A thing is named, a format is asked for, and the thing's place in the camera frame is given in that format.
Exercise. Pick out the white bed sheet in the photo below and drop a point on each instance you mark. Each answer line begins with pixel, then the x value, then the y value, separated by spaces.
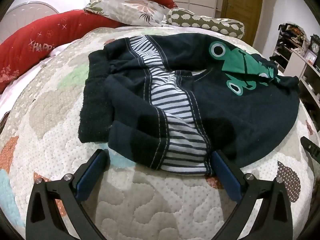
pixel 7 100

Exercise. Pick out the dark mantel clock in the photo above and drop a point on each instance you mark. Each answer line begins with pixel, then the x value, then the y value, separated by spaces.
pixel 314 45

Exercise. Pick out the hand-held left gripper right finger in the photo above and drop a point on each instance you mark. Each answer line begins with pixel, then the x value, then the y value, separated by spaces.
pixel 227 177

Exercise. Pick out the olive white-spotted bolster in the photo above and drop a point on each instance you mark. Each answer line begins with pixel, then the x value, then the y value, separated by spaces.
pixel 200 21

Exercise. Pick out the wooden door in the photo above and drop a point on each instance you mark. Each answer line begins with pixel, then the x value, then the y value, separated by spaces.
pixel 240 0

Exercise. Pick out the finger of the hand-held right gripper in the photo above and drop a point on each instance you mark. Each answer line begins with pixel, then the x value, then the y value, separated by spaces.
pixel 311 148

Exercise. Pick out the beige leaf print pillow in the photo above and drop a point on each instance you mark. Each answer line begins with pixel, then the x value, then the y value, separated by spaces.
pixel 130 10

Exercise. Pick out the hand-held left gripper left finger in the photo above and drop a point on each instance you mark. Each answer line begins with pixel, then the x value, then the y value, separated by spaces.
pixel 91 177

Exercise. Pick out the white shelf unit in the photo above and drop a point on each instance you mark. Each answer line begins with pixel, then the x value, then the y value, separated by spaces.
pixel 300 62

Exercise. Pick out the white round fan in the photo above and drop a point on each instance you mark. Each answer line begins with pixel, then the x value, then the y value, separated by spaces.
pixel 25 11

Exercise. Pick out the patchwork heart quilt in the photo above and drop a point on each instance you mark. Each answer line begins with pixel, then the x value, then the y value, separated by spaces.
pixel 162 205

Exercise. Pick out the long red printed pillow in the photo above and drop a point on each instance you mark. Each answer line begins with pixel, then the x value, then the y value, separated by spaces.
pixel 37 35

